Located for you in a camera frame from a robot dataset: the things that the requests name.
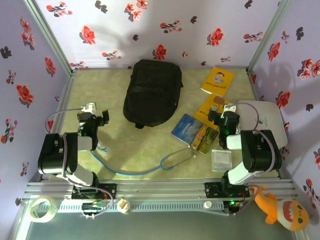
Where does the yellow booklet with tree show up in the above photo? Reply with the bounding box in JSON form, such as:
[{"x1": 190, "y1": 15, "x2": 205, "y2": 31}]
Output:
[{"x1": 192, "y1": 93, "x2": 232, "y2": 131}]

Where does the Animal Farm paperback book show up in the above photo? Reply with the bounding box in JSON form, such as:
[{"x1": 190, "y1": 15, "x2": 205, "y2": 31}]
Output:
[{"x1": 170, "y1": 113, "x2": 220, "y2": 156}]

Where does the clear packet with white item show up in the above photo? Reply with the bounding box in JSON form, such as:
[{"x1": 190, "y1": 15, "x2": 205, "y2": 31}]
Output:
[{"x1": 96, "y1": 139, "x2": 113, "y2": 161}]

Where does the yellow booklet with boy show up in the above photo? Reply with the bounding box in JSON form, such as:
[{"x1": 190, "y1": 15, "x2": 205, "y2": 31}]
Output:
[{"x1": 200, "y1": 66, "x2": 236, "y2": 98}]

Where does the black backpack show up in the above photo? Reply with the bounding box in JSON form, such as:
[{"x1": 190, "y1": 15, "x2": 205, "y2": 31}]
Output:
[{"x1": 122, "y1": 59, "x2": 185, "y2": 130}]

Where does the clear square plastic case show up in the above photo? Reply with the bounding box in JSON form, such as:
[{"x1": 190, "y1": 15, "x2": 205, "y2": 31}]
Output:
[{"x1": 211, "y1": 149, "x2": 233, "y2": 173}]

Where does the white plastic medicine box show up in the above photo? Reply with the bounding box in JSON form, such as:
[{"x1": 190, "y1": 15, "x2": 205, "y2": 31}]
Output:
[{"x1": 234, "y1": 100, "x2": 289, "y2": 153}]

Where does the blue stethoscope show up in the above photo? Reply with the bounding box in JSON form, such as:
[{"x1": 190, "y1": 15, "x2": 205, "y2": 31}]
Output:
[{"x1": 90, "y1": 146, "x2": 197, "y2": 177}]

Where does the small white red-label bottle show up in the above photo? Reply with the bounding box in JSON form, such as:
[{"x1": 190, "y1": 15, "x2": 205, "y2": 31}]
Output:
[{"x1": 116, "y1": 198, "x2": 132, "y2": 215}]

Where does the clear tape roll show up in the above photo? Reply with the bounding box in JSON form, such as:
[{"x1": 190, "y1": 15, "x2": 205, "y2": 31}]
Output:
[{"x1": 29, "y1": 195, "x2": 59, "y2": 223}]

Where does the orange shark plush toy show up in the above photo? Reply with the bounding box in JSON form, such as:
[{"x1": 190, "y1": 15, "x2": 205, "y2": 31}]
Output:
[{"x1": 251, "y1": 185, "x2": 311, "y2": 232}]

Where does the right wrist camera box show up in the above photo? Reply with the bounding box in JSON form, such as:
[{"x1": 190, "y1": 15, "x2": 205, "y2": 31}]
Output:
[{"x1": 223, "y1": 103, "x2": 237, "y2": 114}]

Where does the left arm grey cable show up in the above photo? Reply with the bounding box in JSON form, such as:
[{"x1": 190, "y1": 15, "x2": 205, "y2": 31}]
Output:
[{"x1": 44, "y1": 106, "x2": 115, "y2": 219}]

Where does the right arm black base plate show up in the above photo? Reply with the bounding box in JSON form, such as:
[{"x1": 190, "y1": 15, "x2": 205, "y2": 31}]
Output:
[{"x1": 204, "y1": 181, "x2": 251, "y2": 199}]

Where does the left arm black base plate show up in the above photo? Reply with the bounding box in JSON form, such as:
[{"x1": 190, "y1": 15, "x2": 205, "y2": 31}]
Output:
[{"x1": 71, "y1": 183, "x2": 118, "y2": 200}]

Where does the aluminium frame rail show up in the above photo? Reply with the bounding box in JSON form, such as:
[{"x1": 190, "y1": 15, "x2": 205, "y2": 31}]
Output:
[{"x1": 22, "y1": 178, "x2": 300, "y2": 204}]

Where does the aluminium frame post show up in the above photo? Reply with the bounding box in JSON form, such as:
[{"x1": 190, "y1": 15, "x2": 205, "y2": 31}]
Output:
[
  {"x1": 246, "y1": 0, "x2": 292, "y2": 74},
  {"x1": 23, "y1": 0, "x2": 76, "y2": 76}
]

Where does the white slotted cable duct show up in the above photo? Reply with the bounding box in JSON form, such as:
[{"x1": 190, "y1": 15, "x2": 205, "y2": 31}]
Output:
[{"x1": 57, "y1": 201, "x2": 225, "y2": 214}]

